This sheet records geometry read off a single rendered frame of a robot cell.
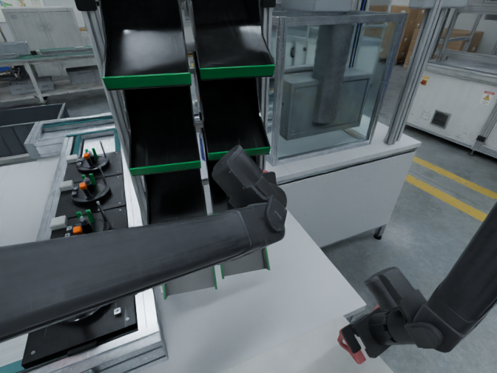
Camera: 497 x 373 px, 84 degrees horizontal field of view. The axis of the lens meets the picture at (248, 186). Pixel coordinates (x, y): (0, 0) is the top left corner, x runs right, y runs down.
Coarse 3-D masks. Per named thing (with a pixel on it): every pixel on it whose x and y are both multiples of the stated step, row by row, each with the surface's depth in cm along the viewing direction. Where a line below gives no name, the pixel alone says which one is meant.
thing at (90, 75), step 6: (84, 66) 515; (90, 66) 519; (96, 66) 523; (72, 72) 479; (78, 72) 483; (84, 72) 488; (90, 72) 492; (96, 72) 497; (72, 78) 484; (78, 78) 488; (84, 78) 493; (90, 78) 497; (96, 78) 502; (72, 84) 487
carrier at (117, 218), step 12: (84, 216) 100; (96, 216) 100; (108, 216) 100; (120, 216) 100; (60, 228) 94; (72, 228) 91; (84, 228) 88; (96, 228) 92; (108, 228) 92; (120, 228) 94
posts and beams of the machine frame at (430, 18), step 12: (360, 0) 170; (432, 12) 130; (432, 24) 134; (420, 36) 138; (420, 48) 139; (420, 60) 143; (408, 72) 148; (408, 84) 149; (408, 96) 154; (396, 108) 159; (396, 120) 161; (396, 132) 166
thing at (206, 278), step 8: (200, 272) 74; (208, 272) 74; (176, 280) 72; (184, 280) 72; (192, 280) 73; (200, 280) 73; (208, 280) 73; (216, 280) 70; (168, 288) 72; (176, 288) 72; (184, 288) 72; (192, 288) 72; (200, 288) 73; (216, 288) 70
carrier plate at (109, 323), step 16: (112, 304) 71; (128, 304) 71; (96, 320) 68; (112, 320) 68; (128, 320) 68; (32, 336) 65; (48, 336) 65; (64, 336) 65; (80, 336) 65; (96, 336) 65; (112, 336) 66; (32, 352) 62; (48, 352) 62; (64, 352) 63
